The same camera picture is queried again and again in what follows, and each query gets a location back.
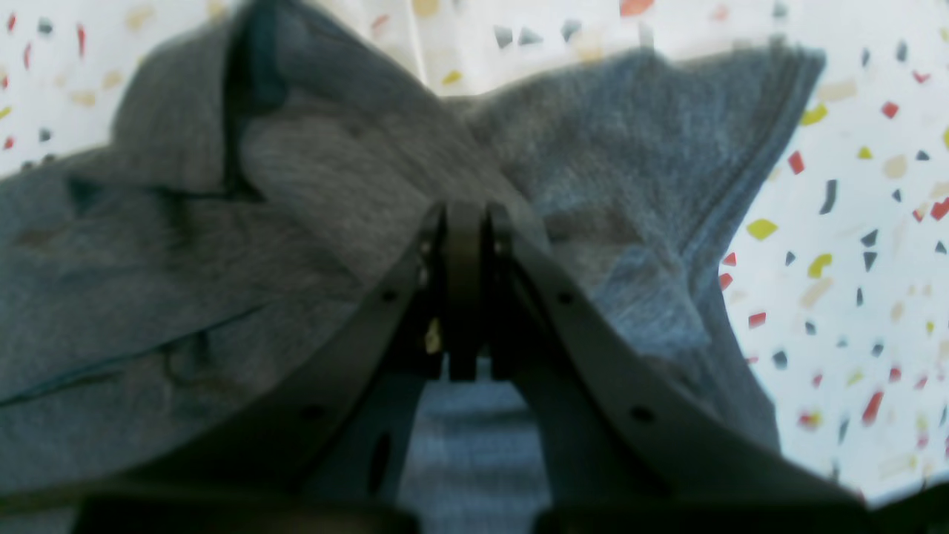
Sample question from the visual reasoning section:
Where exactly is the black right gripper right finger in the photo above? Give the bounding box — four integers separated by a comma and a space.
467, 204, 875, 533

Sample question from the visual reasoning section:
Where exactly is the terrazzo patterned tablecloth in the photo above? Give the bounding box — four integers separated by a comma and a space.
0, 0, 949, 505

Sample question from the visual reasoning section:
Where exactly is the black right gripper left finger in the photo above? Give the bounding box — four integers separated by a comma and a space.
74, 202, 468, 533

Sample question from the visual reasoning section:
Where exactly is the grey t-shirt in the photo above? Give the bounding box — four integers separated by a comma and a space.
2, 1, 824, 495

